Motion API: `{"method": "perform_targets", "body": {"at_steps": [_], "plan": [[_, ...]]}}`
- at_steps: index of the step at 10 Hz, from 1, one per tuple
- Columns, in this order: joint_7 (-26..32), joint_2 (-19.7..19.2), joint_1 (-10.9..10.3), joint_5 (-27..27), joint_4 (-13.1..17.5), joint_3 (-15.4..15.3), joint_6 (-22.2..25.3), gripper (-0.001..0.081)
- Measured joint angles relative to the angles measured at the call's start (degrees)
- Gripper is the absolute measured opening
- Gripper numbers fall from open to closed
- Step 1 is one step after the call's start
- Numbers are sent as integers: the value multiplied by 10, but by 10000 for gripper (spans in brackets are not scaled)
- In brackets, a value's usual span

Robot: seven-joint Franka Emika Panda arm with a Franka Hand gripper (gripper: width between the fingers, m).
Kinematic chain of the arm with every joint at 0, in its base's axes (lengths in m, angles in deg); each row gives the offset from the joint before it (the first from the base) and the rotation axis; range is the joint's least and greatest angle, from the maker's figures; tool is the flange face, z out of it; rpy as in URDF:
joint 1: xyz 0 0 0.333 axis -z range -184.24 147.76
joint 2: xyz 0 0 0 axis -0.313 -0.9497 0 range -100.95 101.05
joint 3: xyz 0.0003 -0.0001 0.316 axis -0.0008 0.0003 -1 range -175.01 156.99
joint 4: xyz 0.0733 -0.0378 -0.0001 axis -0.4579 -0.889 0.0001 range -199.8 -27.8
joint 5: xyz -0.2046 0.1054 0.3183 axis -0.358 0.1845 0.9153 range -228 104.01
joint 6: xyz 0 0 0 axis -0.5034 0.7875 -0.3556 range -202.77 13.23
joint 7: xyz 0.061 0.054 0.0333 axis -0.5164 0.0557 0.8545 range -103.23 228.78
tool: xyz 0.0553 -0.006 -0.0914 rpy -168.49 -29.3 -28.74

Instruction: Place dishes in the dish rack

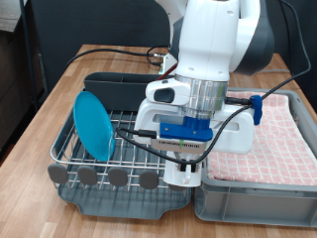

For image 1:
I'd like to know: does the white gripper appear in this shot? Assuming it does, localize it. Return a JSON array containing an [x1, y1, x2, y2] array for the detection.
[[133, 98, 256, 174]]

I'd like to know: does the blue plate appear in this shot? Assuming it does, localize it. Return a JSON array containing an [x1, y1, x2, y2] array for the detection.
[[72, 90, 117, 163]]

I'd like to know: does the grey plastic drain tray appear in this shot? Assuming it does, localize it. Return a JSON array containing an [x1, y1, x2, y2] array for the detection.
[[48, 88, 196, 221]]

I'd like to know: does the grey plastic crate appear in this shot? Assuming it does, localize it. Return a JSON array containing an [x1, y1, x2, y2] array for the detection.
[[192, 85, 317, 228]]

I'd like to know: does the pink checked cloth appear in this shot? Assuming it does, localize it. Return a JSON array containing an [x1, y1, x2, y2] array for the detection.
[[206, 92, 317, 186]]

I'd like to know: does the dark grey cutlery holder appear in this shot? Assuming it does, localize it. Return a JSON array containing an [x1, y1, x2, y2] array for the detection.
[[82, 71, 176, 113]]

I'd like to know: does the dark grey partition panel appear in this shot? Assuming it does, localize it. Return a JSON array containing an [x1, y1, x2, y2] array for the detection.
[[25, 0, 317, 112]]

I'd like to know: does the dark cabinet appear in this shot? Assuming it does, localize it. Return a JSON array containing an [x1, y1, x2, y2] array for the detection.
[[0, 0, 46, 157]]

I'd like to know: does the black metal pole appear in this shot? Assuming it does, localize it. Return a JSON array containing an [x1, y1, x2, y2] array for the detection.
[[19, 0, 39, 112]]

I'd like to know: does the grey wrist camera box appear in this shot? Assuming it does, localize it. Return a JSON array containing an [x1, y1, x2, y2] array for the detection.
[[151, 137, 206, 155]]

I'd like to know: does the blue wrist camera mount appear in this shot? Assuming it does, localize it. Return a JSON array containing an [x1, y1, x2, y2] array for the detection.
[[159, 116, 214, 143]]

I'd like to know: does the metal wire dish rack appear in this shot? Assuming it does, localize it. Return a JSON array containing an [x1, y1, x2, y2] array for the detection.
[[47, 87, 198, 193]]

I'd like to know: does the blue cable clip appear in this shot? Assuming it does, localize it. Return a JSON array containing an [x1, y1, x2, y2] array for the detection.
[[250, 94, 264, 126]]

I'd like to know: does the thin grey table cable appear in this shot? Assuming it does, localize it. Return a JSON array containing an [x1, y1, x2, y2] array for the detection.
[[264, 67, 292, 74]]

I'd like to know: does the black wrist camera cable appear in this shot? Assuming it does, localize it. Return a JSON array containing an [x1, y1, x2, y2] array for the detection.
[[115, 0, 312, 166]]

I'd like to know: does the thick black table cable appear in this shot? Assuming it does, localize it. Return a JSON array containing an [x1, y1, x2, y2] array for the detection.
[[65, 45, 170, 68]]

